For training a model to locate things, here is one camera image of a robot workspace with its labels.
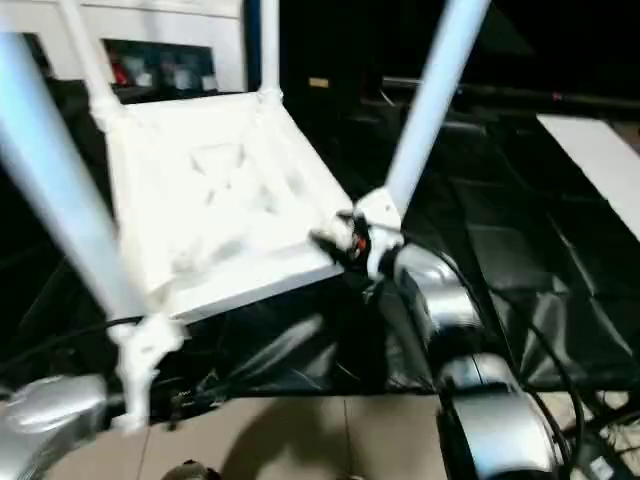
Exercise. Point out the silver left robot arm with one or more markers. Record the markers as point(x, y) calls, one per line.
point(45, 425)

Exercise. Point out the white glass-door cabinet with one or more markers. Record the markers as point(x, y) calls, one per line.
point(170, 20)

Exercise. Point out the black stand base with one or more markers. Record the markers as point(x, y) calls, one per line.
point(612, 435)

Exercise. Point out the black work mat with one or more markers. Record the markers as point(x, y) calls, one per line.
point(500, 250)

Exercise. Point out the grey left robot leg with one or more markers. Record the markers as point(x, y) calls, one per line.
point(190, 472)

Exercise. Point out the small yellow tag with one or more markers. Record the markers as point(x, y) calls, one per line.
point(318, 82)

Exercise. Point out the white plastic table leg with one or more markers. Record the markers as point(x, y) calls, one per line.
point(90, 60)
point(60, 180)
point(435, 100)
point(270, 50)

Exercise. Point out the white flat board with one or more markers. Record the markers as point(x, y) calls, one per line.
point(595, 160)

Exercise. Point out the blue vertical panel edge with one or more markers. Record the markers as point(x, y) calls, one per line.
point(253, 45)

